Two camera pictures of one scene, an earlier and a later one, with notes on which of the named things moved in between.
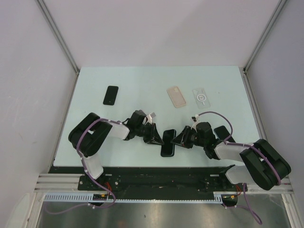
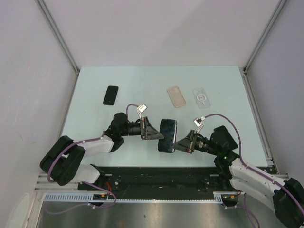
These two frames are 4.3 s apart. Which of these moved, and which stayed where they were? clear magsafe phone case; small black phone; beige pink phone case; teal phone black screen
Moved: teal phone black screen
Stayed: beige pink phone case; clear magsafe phone case; small black phone
